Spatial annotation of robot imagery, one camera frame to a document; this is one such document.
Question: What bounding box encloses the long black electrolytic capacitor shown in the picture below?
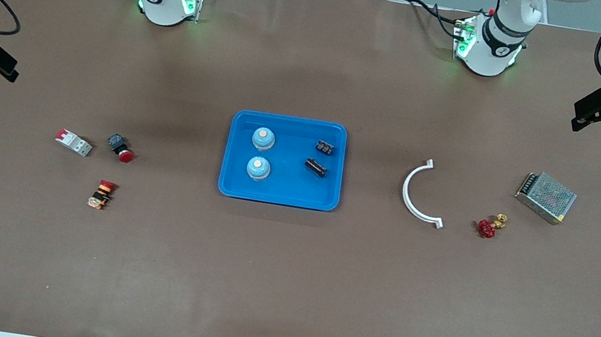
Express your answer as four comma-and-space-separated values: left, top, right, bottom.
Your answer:
303, 157, 330, 179

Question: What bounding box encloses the white curved plastic bracket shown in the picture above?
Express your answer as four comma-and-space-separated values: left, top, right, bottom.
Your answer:
397, 155, 454, 230

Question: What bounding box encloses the blue plastic tray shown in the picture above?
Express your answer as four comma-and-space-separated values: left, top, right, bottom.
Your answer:
216, 106, 352, 215

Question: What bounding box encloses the white red circuit breaker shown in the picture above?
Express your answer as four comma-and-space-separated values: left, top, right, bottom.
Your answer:
52, 127, 96, 158

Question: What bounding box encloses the red mushroom push button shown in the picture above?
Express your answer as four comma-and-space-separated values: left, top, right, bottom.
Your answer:
104, 132, 138, 165

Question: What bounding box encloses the black left base cable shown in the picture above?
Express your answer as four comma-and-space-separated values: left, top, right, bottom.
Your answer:
400, 0, 469, 42

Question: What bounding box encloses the blue desk bell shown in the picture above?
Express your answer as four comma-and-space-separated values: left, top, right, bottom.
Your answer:
244, 155, 273, 184
250, 125, 278, 153

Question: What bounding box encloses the red orange emergency stop switch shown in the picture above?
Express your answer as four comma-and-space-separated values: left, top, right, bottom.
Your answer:
86, 178, 119, 213

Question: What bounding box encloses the brass valve red handwheel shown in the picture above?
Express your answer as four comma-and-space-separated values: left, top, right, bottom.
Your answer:
475, 210, 509, 242

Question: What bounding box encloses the metal mesh power supply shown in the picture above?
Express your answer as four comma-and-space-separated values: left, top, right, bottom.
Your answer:
511, 168, 581, 229

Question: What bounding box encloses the brown table cover mat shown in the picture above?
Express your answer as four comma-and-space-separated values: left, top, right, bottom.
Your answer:
0, 0, 601, 337

